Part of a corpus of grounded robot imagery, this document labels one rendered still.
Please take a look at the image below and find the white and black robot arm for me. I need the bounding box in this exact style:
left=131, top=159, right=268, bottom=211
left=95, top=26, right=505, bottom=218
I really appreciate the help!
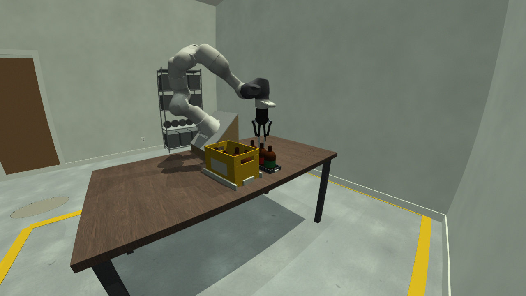
left=168, top=44, right=276, bottom=140

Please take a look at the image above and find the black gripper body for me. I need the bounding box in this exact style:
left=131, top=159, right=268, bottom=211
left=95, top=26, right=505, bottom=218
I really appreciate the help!
left=255, top=108, right=269, bottom=125

